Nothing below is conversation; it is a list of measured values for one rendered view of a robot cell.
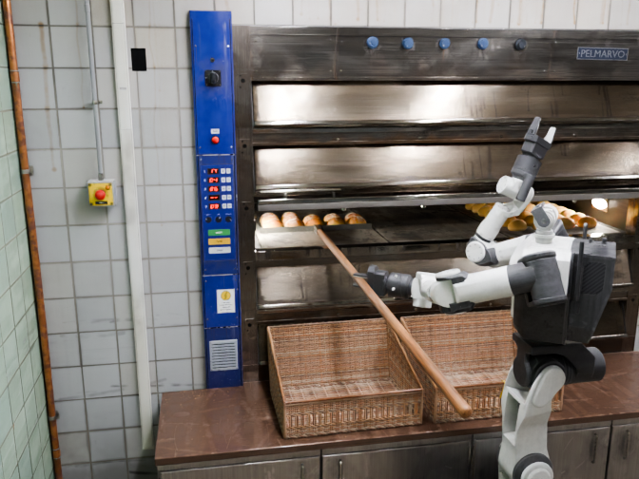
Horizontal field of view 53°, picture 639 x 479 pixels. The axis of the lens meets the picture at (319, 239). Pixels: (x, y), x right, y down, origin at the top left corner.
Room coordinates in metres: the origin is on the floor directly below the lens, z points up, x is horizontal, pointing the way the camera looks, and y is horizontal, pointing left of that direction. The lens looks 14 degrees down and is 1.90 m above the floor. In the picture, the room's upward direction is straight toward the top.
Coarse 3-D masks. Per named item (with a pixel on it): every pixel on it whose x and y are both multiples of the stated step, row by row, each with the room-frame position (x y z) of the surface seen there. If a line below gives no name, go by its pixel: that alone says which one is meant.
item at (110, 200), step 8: (88, 184) 2.48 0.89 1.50; (96, 184) 2.48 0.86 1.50; (104, 184) 2.49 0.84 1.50; (112, 184) 2.50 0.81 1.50; (88, 192) 2.48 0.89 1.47; (112, 192) 2.50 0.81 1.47; (88, 200) 2.48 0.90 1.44; (96, 200) 2.48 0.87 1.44; (104, 200) 2.49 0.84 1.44; (112, 200) 2.49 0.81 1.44
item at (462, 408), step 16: (336, 256) 2.55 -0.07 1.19; (352, 272) 2.30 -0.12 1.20; (368, 288) 2.10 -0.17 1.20; (384, 304) 1.95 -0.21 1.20; (400, 336) 1.71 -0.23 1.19; (416, 352) 1.59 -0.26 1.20; (432, 368) 1.49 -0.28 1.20; (448, 384) 1.40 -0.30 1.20; (448, 400) 1.36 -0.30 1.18; (464, 400) 1.33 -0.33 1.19; (464, 416) 1.29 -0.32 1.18
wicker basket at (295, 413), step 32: (352, 320) 2.71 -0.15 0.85; (384, 320) 2.74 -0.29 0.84; (288, 352) 2.62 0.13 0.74; (320, 352) 2.64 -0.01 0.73; (352, 352) 2.67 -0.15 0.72; (384, 352) 2.70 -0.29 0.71; (288, 384) 2.58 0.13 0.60; (320, 384) 2.61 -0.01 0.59; (352, 384) 2.61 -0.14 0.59; (384, 384) 2.61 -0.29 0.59; (416, 384) 2.33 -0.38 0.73; (288, 416) 2.18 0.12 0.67; (320, 416) 2.21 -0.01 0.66; (352, 416) 2.34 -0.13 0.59; (416, 416) 2.28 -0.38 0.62
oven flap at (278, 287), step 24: (336, 264) 2.76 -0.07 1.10; (360, 264) 2.78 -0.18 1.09; (384, 264) 2.80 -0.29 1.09; (408, 264) 2.81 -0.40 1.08; (432, 264) 2.83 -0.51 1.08; (456, 264) 2.85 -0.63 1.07; (624, 264) 2.99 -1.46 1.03; (264, 288) 2.67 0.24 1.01; (288, 288) 2.69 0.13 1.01; (312, 288) 2.71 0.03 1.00; (336, 288) 2.72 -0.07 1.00
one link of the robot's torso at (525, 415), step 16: (512, 368) 2.03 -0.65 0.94; (560, 368) 1.90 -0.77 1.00; (512, 384) 2.03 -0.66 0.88; (544, 384) 1.88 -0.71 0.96; (560, 384) 1.89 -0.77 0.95; (512, 400) 2.00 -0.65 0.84; (528, 400) 1.88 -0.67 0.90; (544, 400) 1.88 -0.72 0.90; (512, 416) 2.00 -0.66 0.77; (528, 416) 1.88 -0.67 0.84; (544, 416) 1.90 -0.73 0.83; (512, 432) 2.00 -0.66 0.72; (528, 432) 1.91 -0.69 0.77; (544, 432) 1.92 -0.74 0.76; (512, 448) 1.93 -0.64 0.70; (528, 448) 1.91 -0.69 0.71; (544, 448) 1.92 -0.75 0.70; (512, 464) 1.92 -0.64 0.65; (528, 464) 1.89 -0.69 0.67
